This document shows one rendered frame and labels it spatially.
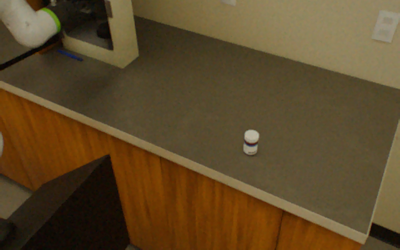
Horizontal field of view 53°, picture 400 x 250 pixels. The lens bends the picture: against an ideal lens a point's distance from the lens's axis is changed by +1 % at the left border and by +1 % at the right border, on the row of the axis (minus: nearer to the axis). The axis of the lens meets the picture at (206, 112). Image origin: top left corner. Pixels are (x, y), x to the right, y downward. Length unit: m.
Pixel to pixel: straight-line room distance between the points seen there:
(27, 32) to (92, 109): 0.33
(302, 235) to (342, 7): 0.83
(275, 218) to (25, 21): 1.01
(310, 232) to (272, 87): 0.56
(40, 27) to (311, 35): 1.01
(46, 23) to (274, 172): 0.89
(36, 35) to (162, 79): 0.48
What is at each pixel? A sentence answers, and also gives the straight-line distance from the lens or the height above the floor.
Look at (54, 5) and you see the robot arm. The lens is 1.52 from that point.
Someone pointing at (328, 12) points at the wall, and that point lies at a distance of 1.62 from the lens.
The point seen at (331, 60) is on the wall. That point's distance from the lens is 1.71.
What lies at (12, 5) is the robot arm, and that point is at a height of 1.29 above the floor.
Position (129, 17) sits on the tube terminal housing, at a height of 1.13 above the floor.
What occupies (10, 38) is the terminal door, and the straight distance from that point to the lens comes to 1.69.
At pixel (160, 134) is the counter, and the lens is 1.33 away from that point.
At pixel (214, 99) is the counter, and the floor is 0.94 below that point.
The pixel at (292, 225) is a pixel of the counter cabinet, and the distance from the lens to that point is 1.29.
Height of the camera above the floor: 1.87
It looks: 41 degrees down
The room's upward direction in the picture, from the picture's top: straight up
